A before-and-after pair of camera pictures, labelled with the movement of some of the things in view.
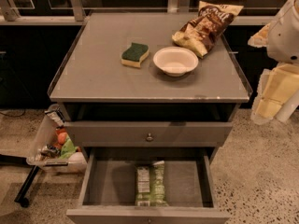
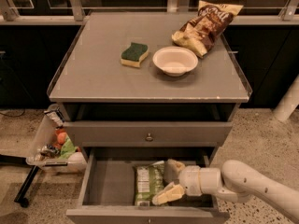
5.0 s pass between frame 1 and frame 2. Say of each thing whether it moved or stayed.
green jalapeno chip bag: stayed
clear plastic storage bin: stayed
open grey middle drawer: stayed
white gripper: moved
